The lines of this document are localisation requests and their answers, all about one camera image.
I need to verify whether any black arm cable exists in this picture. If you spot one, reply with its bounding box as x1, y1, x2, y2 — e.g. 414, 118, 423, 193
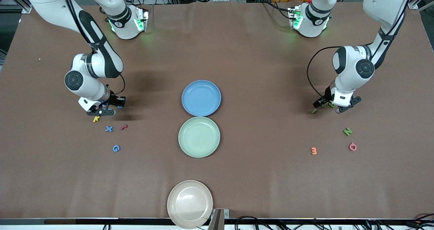
60, 0, 126, 96
307, 0, 415, 101

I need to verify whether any blue plate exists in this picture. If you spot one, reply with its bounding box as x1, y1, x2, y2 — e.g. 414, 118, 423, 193
181, 80, 222, 117

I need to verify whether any black cable bundle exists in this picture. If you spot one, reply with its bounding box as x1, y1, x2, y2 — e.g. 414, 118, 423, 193
234, 216, 434, 230

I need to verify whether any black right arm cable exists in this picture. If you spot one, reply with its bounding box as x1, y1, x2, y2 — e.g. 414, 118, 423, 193
60, 0, 126, 96

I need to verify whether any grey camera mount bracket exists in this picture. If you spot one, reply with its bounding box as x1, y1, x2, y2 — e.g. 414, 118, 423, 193
208, 208, 230, 230

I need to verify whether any green plate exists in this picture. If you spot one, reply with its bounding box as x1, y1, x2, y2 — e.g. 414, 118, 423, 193
178, 116, 221, 158

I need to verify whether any beige plate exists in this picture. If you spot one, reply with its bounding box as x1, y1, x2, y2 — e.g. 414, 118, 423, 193
167, 180, 214, 229

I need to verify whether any black base power cable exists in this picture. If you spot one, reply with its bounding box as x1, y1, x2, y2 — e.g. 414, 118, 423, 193
259, 0, 292, 18

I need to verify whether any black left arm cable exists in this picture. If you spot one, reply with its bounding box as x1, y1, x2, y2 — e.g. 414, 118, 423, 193
307, 0, 415, 101

